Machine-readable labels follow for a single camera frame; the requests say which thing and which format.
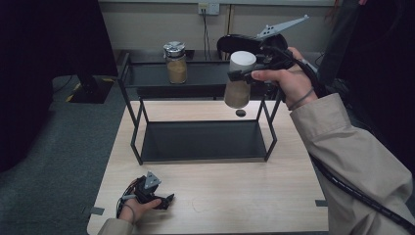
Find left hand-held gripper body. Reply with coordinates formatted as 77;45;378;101
133;170;165;205

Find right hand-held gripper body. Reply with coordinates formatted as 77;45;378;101
253;14;310;73

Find glass jar with white lid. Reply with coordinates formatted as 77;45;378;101
223;50;258;110

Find glass jar with silver lid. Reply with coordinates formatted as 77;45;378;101
162;40;189;85

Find black metal shelf rack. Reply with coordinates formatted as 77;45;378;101
116;50;292;166

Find person's left hand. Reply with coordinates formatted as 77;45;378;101
118;197;162;224

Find person's right hand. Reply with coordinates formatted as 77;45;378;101
251;46;319;112

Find grey band on left wrist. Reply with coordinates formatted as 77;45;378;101
123;204;137;225

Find grey band on wrist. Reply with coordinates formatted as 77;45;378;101
123;204;137;225
288;86;317;112

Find black chair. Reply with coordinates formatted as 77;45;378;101
216;33;290;63

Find grey band on right wrist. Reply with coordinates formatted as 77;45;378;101
288;86;317;112

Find grey stand with striped base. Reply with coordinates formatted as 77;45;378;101
314;0;361;99

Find dark curtain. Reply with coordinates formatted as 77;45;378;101
337;0;415;179
0;0;119;174

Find black stand base yellow stripes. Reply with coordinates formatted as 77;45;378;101
65;75;115;105

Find left hand-held gripper cable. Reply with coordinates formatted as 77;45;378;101
115;181;137;219

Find hand-held gripper cable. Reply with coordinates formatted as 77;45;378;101
115;181;137;219
260;45;415;235

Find black power cable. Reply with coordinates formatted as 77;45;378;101
201;9;213;62

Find white wall socket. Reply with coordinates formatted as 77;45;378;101
198;2;220;17

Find right hand-held gripper cable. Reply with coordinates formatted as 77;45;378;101
260;45;415;235

